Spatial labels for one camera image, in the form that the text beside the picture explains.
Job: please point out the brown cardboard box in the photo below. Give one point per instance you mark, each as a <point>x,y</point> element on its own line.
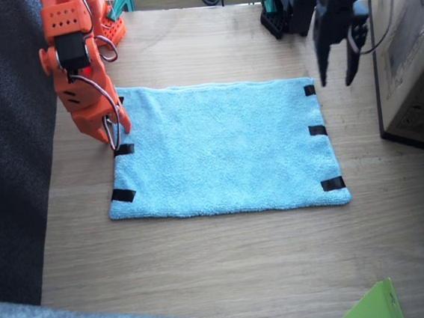
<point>414,72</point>

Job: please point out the lime green plastic bracket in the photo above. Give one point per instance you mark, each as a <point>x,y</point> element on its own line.
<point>376,308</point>

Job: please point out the light blue towel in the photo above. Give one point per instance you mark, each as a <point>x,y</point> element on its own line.
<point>226,146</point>

